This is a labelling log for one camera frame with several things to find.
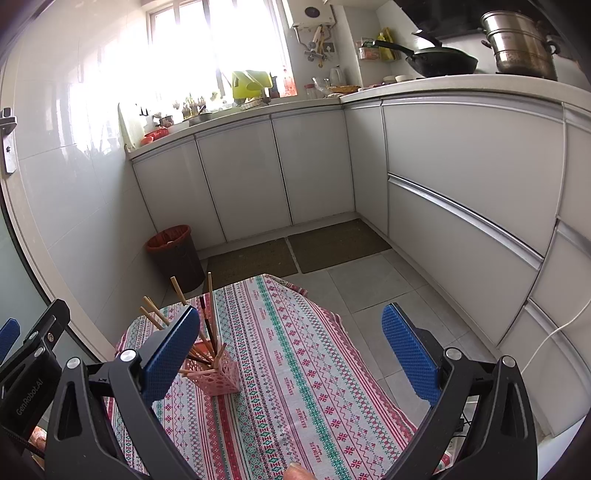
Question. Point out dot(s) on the steel stockpot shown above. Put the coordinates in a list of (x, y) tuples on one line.
[(519, 46)]

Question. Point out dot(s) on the white water heater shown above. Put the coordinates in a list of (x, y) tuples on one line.
[(308, 14)]

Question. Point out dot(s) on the dark red-rimmed waste bin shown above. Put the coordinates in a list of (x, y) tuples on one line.
[(173, 252)]

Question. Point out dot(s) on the wooden chopstick bundle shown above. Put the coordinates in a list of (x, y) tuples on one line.
[(201, 350)]

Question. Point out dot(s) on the white kitchen cabinets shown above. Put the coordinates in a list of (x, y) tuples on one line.
[(488, 194)]

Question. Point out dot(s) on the door handle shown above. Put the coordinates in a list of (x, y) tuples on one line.
[(8, 124)]

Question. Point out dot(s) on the left hand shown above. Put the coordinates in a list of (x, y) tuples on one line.
[(38, 439)]

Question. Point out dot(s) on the patterned red green tablecloth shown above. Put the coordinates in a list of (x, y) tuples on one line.
[(305, 396)]

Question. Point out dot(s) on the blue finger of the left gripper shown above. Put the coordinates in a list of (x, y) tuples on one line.
[(9, 334)]

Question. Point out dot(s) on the dark floor mat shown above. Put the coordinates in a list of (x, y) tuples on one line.
[(305, 248)]

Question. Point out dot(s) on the right hand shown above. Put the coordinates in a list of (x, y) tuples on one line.
[(295, 471)]

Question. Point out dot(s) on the black wok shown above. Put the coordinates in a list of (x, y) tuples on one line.
[(435, 61)]

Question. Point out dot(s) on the yellow green container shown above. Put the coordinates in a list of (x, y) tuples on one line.
[(250, 84)]

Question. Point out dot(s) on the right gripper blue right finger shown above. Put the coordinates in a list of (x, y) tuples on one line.
[(421, 369)]

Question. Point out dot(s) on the pink perforated utensil holder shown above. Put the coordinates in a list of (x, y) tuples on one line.
[(223, 379)]

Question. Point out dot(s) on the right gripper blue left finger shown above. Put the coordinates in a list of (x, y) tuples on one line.
[(164, 352)]

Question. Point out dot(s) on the black chopstick pair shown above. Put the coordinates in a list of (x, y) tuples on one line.
[(208, 325)]

